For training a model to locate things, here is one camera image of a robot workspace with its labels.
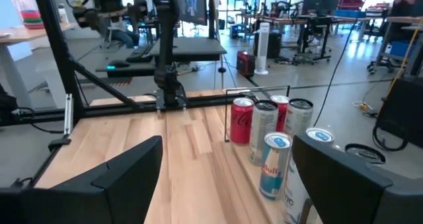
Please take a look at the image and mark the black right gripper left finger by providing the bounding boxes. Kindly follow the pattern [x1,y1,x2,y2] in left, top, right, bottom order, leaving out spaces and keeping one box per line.
[0,136,163,224]

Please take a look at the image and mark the red black power station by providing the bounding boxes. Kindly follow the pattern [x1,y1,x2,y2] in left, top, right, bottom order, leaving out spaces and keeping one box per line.
[235,50,256,79]

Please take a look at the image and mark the blue silver Red Bull can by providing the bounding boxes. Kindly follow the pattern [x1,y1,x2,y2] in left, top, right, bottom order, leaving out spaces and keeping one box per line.
[305,127,336,149]
[258,131,293,201]

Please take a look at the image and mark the black floor box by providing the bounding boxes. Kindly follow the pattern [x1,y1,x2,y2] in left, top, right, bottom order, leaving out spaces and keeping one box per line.
[376,75,423,149]

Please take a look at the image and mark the black computer monitor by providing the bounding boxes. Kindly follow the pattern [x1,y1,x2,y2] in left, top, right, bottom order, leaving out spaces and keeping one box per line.
[171,0,208,26]

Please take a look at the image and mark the black monitor back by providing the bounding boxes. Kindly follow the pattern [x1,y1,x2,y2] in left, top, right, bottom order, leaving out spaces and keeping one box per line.
[302,0,342,17]

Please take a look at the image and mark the black desk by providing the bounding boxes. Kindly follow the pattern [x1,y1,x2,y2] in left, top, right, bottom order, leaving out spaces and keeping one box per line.
[95,36,228,79]

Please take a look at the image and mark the black keyboard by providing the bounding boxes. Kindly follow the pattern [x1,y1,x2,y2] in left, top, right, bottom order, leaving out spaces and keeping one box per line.
[126,44,155,63]

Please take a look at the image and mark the black computer mouse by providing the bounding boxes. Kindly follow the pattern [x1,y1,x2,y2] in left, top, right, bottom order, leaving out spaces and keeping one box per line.
[106,59,132,70]

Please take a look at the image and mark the black office desks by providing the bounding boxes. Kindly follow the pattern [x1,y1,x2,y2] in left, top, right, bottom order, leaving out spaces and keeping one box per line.
[257,14,367,65]

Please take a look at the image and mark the white table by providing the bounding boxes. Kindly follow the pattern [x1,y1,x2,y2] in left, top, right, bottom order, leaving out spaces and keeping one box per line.
[0,22,79,110]

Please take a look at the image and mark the tall white can black lid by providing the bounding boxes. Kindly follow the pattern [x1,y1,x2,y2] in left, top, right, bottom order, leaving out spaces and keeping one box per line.
[282,154,315,224]
[344,142,387,167]
[285,98,315,139]
[249,99,280,167]

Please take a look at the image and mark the long black floor cable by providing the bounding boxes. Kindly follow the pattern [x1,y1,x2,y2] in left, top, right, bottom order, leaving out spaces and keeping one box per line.
[312,17,360,128]

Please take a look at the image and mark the stack of colourful bowls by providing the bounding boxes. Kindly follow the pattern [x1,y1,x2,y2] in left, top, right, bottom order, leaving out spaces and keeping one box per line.
[19,9,46,30]

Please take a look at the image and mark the wooden shelf with black frame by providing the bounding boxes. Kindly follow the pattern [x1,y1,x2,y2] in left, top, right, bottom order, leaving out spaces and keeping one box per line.
[223,84,327,224]

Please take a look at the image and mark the coiled black cable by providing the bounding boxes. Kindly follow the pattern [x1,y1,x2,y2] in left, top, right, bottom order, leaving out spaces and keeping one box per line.
[372,120,410,152]

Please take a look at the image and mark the red cola can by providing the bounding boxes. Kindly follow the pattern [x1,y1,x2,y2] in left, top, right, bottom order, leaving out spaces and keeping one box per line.
[270,94,290,133]
[229,96,256,145]

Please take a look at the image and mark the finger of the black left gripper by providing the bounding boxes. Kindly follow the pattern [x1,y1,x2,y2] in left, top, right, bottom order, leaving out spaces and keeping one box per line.
[129,0,148,24]
[72,6,100,29]

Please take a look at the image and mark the black cabinet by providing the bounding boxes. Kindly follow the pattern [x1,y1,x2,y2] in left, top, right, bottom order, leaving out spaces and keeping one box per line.
[253,31,283,60]

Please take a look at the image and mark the person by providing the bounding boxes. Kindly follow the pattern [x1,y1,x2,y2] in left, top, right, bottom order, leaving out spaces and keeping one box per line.
[108,16,140,50]

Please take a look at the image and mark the white tower fan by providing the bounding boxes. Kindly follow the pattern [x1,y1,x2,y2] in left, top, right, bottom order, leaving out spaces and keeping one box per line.
[253,21,271,76]

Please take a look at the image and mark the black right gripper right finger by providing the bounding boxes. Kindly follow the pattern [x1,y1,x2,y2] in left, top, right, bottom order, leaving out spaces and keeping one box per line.
[291,133,423,224]

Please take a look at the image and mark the white bottle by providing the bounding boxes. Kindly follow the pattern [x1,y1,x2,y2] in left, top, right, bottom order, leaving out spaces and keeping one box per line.
[57,3,70,24]

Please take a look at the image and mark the yellow hanging cable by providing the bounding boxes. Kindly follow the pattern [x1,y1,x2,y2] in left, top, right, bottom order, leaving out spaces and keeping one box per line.
[376,17,423,119]

